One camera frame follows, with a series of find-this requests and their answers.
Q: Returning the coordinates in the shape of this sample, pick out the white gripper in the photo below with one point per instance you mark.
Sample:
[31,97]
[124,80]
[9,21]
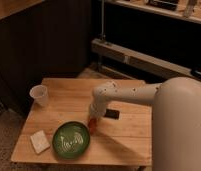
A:
[95,111]

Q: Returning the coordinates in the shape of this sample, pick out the red pepper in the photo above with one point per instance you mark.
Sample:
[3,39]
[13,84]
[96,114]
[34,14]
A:
[92,124]

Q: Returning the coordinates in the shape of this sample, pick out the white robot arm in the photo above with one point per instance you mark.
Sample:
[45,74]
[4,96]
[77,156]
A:
[176,118]

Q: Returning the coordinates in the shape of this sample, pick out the black rectangular block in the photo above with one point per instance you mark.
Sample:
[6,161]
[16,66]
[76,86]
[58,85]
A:
[114,114]

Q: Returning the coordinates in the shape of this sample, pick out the wooden table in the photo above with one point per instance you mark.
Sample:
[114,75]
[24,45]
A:
[123,141]

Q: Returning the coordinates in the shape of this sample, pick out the green ceramic plate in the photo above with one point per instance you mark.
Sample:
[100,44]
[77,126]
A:
[71,140]

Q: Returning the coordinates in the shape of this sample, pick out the clear plastic cup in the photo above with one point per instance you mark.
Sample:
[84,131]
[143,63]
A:
[40,94]

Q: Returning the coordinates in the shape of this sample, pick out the white sponge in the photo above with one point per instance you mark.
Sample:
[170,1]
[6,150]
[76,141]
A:
[39,142]

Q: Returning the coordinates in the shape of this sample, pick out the vertical metal pole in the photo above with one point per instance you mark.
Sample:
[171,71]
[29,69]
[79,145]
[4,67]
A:
[102,20]

